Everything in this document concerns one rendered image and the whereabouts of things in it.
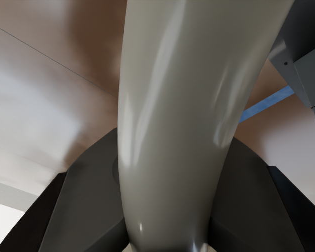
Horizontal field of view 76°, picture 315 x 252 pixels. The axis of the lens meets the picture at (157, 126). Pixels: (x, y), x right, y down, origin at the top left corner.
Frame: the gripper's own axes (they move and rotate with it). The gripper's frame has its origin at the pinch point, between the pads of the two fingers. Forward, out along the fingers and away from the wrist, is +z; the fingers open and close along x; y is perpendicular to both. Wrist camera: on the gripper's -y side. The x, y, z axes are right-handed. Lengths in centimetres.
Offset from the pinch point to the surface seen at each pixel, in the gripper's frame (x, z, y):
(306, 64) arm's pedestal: 86, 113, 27
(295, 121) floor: 109, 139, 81
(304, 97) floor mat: 103, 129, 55
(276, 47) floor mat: 70, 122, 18
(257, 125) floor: 82, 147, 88
